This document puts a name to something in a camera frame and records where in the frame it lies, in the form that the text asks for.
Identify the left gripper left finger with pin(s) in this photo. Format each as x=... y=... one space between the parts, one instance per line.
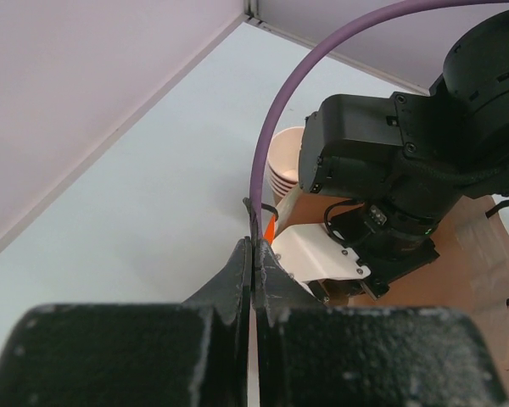
x=221 y=376

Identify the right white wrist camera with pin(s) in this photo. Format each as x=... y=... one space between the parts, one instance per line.
x=323 y=267

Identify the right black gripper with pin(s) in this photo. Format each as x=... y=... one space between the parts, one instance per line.
x=388 y=242

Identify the orange paper bag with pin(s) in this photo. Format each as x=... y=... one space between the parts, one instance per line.
x=471 y=275

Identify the stack of brown paper cups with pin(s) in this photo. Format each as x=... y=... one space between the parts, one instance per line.
x=282 y=161

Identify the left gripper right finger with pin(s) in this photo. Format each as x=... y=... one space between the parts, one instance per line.
x=275 y=294

